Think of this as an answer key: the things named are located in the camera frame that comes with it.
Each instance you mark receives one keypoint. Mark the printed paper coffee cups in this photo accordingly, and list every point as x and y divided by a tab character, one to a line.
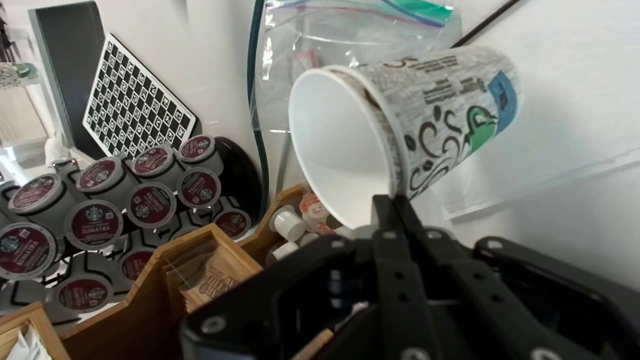
427	120

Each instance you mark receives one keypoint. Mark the wooden knife block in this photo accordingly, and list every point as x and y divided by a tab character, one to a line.
146	320

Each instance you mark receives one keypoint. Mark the white creamer cup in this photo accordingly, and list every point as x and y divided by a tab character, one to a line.
283	252
312	206
288	222

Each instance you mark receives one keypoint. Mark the small black stick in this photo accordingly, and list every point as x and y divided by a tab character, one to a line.
486	22

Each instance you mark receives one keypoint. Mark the clear zip plastic bag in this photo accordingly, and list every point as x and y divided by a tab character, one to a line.
321	33

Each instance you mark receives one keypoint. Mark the brown sugar packets bundle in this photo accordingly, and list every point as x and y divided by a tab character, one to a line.
212	276

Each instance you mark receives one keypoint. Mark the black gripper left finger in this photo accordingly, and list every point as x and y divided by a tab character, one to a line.
321	301

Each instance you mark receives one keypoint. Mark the red foil coffee pod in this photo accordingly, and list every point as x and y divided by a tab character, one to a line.
153	161
98	172
232	222
151	205
95	225
83	293
200	188
34	192
22	251
197	148
136	262

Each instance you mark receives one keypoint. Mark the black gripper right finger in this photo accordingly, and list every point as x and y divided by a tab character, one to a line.
521	307

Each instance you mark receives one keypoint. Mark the steel sink basin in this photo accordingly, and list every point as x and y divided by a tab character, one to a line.
66	53

